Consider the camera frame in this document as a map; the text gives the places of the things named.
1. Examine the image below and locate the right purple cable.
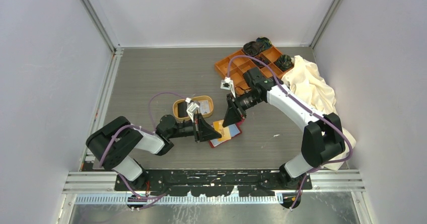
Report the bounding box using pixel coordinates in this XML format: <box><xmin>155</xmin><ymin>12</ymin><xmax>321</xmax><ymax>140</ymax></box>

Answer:
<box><xmin>227</xmin><ymin>55</ymin><xmax>353</xmax><ymax>210</ymax></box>

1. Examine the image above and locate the oval wooden card tray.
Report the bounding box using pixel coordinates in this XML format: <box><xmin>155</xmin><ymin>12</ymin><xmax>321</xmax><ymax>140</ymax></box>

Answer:
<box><xmin>173</xmin><ymin>96</ymin><xmax>214</xmax><ymax>120</ymax></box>

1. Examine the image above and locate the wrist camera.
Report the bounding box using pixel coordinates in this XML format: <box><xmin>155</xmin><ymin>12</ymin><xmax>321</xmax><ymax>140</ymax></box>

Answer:
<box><xmin>220</xmin><ymin>77</ymin><xmax>234</xmax><ymax>91</ymax></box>
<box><xmin>185</xmin><ymin>98</ymin><xmax>200</xmax><ymax>121</ymax></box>

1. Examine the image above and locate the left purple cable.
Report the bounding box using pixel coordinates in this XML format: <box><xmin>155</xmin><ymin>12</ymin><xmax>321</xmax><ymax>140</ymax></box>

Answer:
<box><xmin>97</xmin><ymin>92</ymin><xmax>191</xmax><ymax>210</ymax></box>

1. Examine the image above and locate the dark rolled sock in tray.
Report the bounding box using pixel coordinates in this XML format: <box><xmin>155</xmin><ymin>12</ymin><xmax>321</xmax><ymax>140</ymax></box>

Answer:
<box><xmin>253</xmin><ymin>56</ymin><xmax>270</xmax><ymax>68</ymax></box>

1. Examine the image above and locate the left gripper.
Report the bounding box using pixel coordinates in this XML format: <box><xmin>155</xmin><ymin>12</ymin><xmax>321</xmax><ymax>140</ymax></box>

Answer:
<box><xmin>168</xmin><ymin>113</ymin><xmax>222</xmax><ymax>143</ymax></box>

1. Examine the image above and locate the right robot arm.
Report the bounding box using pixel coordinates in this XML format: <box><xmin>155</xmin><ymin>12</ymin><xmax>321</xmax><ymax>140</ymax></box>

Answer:
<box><xmin>223</xmin><ymin>67</ymin><xmax>346</xmax><ymax>189</ymax></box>

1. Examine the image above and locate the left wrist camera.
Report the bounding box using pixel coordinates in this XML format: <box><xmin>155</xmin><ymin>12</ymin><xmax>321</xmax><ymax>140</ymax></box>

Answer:
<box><xmin>185</xmin><ymin>98</ymin><xmax>200</xmax><ymax>121</ymax></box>

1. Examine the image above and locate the orange compartment tray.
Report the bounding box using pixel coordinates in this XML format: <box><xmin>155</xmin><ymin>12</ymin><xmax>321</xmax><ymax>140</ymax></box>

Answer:
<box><xmin>214</xmin><ymin>46</ymin><xmax>293</xmax><ymax>95</ymax></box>

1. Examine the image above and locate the cream cloth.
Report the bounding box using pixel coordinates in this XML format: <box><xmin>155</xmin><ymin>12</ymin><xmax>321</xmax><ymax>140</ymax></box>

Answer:
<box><xmin>281</xmin><ymin>55</ymin><xmax>357</xmax><ymax>172</ymax></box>

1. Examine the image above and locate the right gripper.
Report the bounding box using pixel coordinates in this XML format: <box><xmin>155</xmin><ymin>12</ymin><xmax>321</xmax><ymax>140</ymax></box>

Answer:
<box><xmin>223</xmin><ymin>91</ymin><xmax>263</xmax><ymax>128</ymax></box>

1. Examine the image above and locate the purple cable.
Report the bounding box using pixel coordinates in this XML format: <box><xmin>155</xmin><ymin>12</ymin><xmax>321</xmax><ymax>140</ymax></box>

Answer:
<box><xmin>97</xmin><ymin>92</ymin><xmax>191</xmax><ymax>210</ymax></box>
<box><xmin>227</xmin><ymin>55</ymin><xmax>353</xmax><ymax>210</ymax></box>

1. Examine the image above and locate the dark green rolled sock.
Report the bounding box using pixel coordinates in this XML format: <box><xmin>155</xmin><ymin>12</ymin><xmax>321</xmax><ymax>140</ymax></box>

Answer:
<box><xmin>255</xmin><ymin>37</ymin><xmax>272</xmax><ymax>52</ymax></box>

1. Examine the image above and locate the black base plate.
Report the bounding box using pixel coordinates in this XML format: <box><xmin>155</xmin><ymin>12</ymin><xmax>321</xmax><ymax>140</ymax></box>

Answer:
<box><xmin>133</xmin><ymin>169</ymin><xmax>312</xmax><ymax>197</ymax></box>

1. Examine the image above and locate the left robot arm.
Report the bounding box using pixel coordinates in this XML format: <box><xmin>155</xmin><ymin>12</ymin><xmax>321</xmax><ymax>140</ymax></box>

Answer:
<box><xmin>86</xmin><ymin>113</ymin><xmax>222</xmax><ymax>190</ymax></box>

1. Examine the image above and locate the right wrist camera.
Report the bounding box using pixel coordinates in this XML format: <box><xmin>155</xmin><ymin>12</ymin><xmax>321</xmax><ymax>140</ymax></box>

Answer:
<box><xmin>220</xmin><ymin>77</ymin><xmax>234</xmax><ymax>91</ymax></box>

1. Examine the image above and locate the dark camouflage rolled sock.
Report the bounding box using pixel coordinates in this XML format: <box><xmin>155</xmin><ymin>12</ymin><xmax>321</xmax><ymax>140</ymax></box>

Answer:
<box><xmin>273</xmin><ymin>54</ymin><xmax>294</xmax><ymax>72</ymax></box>

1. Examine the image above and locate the black card in tray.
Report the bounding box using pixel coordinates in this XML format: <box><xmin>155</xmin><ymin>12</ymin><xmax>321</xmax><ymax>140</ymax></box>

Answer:
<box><xmin>177</xmin><ymin>101</ymin><xmax>188</xmax><ymax>118</ymax></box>

